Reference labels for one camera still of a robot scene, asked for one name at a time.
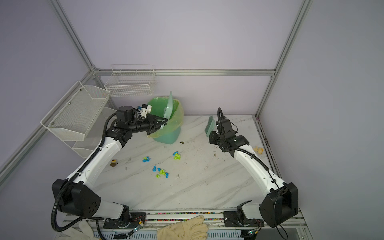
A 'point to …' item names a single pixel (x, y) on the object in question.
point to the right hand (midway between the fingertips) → (210, 134)
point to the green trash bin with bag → (170, 133)
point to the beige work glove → (192, 229)
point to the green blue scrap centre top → (177, 156)
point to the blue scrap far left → (146, 159)
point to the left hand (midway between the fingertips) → (166, 121)
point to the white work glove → (82, 231)
